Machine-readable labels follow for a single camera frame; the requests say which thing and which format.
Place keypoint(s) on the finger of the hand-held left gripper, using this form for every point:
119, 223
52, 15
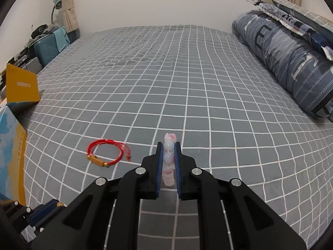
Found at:
44, 210

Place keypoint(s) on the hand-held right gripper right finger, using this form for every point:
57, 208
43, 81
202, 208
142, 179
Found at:
178, 172

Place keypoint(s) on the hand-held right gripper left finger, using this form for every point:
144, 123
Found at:
159, 172

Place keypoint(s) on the blue cloud print box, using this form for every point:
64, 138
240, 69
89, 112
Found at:
10, 148

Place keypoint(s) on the yellow cardboard box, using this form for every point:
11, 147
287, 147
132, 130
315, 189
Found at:
22, 84

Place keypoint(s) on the grey desk clutter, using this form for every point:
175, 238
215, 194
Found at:
23, 60

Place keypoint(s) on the folded blue grey quilt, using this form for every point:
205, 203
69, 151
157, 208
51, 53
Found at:
286, 57

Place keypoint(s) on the teal suitcase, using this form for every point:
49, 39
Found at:
46, 49

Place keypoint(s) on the teal cloth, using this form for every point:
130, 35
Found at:
62, 37

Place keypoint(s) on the dark gadget pile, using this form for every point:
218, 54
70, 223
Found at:
41, 30

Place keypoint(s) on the blue desk lamp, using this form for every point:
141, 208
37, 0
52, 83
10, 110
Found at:
57, 3

